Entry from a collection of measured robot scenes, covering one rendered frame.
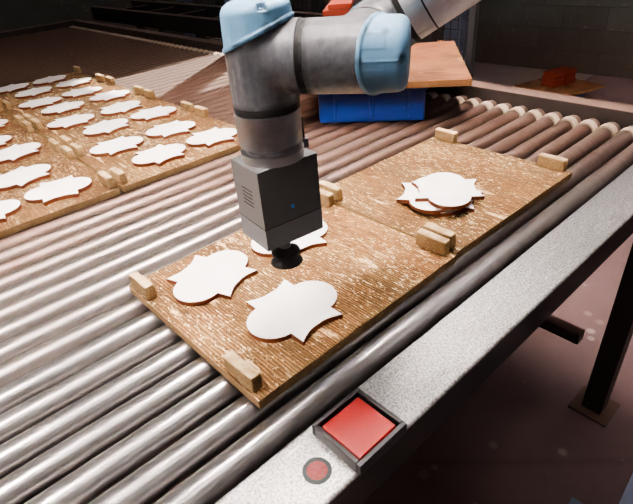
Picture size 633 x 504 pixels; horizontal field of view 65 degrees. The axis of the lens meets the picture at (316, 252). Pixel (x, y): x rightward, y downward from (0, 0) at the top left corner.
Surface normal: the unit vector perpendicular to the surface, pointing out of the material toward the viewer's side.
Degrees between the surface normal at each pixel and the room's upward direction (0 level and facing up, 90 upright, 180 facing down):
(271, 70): 94
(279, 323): 0
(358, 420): 0
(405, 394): 0
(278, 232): 90
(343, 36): 52
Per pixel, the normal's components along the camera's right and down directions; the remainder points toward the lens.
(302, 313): -0.07, -0.84
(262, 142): -0.12, 0.55
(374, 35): -0.17, -0.09
